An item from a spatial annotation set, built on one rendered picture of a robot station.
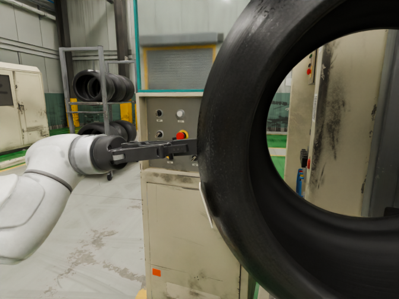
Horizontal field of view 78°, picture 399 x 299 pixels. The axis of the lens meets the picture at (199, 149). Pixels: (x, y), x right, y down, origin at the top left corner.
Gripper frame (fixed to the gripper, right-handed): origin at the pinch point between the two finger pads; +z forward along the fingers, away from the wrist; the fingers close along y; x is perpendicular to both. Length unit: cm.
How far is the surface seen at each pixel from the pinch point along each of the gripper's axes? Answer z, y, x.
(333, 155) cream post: 27.7, 26.2, 9.2
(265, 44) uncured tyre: 16.0, -12.0, -13.0
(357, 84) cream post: 33.3, 26.2, -7.6
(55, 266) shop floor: -155, 74, 95
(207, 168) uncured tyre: 6.7, -10.7, 1.5
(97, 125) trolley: -249, 248, -3
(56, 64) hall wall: -842, 733, -257
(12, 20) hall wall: -802, 568, -368
